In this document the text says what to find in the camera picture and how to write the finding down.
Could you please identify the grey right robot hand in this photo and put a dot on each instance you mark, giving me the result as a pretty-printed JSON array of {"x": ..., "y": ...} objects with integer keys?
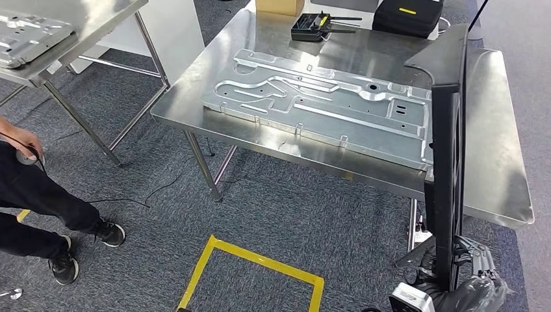
[{"x": 478, "y": 295}]

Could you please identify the person's left hand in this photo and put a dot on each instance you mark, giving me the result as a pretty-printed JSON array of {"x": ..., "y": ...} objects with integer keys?
[{"x": 21, "y": 137}]

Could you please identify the handheld controller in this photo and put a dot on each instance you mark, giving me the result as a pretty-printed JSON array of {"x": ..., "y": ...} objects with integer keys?
[{"x": 28, "y": 158}]

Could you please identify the black plastic plate part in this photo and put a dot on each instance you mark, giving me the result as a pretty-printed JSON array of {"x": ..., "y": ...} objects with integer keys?
[{"x": 445, "y": 172}]

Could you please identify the person's left forearm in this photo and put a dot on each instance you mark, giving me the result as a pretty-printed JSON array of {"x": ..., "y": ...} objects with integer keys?
[{"x": 3, "y": 124}]

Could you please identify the steel workbench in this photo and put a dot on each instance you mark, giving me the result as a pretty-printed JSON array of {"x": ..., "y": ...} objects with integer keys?
[{"x": 241, "y": 129}]

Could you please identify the person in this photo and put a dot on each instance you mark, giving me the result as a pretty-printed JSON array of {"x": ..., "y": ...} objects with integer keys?
[{"x": 30, "y": 194}]

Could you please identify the yellow floor tape square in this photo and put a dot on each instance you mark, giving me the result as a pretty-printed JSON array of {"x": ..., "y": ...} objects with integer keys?
[
  {"x": 23, "y": 215},
  {"x": 258, "y": 260}
]

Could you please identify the stamped metal plate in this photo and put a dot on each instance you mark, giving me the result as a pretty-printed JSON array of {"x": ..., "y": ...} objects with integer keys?
[
  {"x": 327, "y": 116},
  {"x": 30, "y": 38}
]

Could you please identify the steel table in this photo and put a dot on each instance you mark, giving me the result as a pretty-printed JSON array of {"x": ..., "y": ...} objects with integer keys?
[{"x": 86, "y": 21}]

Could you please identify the white panel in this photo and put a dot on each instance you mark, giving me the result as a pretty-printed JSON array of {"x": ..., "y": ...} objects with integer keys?
[{"x": 181, "y": 34}]

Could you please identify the thin black pole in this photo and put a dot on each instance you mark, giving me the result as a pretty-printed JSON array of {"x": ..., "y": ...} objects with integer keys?
[{"x": 477, "y": 16}]

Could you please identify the black case yellow label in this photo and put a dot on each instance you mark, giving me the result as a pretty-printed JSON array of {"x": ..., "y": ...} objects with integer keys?
[{"x": 404, "y": 19}]

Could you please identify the cardboard box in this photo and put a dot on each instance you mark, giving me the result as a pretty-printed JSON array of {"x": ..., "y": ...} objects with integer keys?
[{"x": 280, "y": 5}]

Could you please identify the black device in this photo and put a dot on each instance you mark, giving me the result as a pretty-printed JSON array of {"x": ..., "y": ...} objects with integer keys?
[{"x": 305, "y": 28}]

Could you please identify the dark grey flat panel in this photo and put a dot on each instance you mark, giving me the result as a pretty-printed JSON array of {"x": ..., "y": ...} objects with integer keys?
[{"x": 344, "y": 4}]

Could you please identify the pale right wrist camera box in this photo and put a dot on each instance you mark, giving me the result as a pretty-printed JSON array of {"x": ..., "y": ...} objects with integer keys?
[{"x": 411, "y": 299}]

